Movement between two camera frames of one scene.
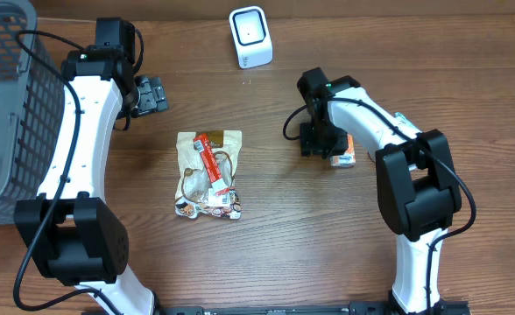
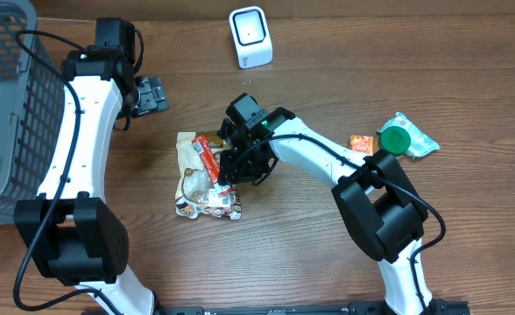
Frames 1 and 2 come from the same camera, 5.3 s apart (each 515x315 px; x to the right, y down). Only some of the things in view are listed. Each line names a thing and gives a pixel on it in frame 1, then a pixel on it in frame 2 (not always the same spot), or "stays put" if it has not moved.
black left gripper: x=151 y=96 stays put
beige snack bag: x=206 y=178 stays put
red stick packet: x=212 y=166 stays put
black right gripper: x=317 y=143 to x=243 y=162
